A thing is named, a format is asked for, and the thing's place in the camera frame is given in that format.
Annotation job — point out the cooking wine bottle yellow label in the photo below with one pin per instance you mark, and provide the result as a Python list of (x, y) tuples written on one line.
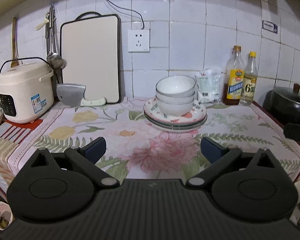
[(233, 81)]

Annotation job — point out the pink rabbit carrot plate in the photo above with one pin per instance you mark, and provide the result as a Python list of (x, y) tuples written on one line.
[(197, 113)]

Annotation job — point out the black wok with lid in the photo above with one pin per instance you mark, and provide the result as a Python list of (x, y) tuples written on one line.
[(283, 104)]

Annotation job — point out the white rice cooker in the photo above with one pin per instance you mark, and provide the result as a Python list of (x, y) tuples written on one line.
[(26, 91)]

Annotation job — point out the white salt bag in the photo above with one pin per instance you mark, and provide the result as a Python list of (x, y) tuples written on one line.
[(208, 83)]

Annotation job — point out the hanging metal ladle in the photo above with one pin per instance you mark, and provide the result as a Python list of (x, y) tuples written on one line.
[(52, 56)]

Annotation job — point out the white sun plate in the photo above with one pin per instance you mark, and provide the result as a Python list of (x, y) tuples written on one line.
[(178, 128)]

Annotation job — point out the paper cup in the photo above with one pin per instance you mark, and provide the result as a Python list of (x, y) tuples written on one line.
[(6, 216)]

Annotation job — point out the wooden spatula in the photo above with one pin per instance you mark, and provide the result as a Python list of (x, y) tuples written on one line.
[(15, 55)]

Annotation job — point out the white ribbed bowl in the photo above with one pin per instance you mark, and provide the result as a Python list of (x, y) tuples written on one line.
[(174, 109), (175, 99)]

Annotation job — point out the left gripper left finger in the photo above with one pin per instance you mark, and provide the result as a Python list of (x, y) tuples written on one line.
[(83, 161)]

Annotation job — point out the cream cutting board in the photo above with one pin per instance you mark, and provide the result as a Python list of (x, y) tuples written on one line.
[(91, 48)]

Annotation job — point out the white peeler hanging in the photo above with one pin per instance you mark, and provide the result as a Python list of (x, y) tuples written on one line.
[(46, 20)]

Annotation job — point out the floral table cloth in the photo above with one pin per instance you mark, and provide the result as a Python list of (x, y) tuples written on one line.
[(136, 148)]

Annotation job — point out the cleaver with white handle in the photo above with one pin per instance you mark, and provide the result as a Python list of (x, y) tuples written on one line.
[(73, 95)]

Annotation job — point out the blue wall sticker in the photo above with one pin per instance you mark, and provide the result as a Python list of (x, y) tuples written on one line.
[(269, 26)]

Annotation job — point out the white vinegar bottle yellow cap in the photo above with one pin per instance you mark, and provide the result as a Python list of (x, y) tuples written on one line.
[(249, 80)]

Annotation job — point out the white bowl black rim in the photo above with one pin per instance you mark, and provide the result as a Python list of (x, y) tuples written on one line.
[(178, 86)]

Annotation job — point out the white wall socket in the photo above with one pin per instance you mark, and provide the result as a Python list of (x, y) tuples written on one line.
[(139, 41)]

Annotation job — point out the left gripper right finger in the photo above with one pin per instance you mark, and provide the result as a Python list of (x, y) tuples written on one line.
[(221, 159)]

